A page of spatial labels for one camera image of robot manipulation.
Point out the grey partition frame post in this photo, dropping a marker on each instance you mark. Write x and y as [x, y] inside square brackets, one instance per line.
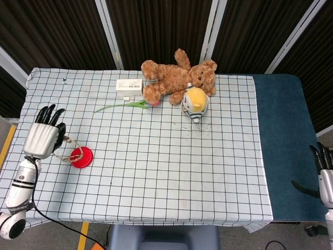
[11, 66]
[109, 34]
[294, 37]
[212, 28]

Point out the small black floor object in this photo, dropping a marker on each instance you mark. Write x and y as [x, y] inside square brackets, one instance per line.
[310, 230]

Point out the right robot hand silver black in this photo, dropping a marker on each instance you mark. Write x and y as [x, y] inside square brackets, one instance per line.
[326, 182]

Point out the white cardboard box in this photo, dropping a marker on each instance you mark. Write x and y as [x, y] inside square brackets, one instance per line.
[128, 87]

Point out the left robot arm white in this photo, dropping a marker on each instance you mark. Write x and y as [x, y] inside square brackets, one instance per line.
[19, 190]

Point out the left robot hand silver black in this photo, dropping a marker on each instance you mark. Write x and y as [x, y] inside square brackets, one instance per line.
[40, 140]

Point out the yellow striped plush toy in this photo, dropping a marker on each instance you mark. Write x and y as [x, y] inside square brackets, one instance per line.
[195, 100]

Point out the yellow floor tape strip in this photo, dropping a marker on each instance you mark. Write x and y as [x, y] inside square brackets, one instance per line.
[83, 234]
[7, 142]

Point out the white checkered tablecloth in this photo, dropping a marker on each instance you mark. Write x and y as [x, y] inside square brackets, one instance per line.
[143, 161]

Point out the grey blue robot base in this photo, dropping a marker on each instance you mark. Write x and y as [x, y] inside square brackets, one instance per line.
[164, 238]

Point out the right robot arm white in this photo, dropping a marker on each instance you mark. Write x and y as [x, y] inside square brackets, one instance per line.
[329, 221]

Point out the dark slatted partition panel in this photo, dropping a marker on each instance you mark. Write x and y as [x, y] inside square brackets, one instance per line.
[52, 34]
[317, 78]
[255, 31]
[161, 26]

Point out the orange object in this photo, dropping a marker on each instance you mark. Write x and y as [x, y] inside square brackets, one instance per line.
[97, 247]

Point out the artificial tulip green stem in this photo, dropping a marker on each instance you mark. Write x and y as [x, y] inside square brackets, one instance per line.
[135, 104]

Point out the brown teddy bear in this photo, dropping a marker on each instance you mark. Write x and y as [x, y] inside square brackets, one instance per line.
[171, 78]

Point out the dark blue table mat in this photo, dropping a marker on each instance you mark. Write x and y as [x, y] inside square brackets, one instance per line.
[283, 130]

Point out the red plastic plate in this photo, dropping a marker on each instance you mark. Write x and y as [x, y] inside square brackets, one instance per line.
[84, 157]

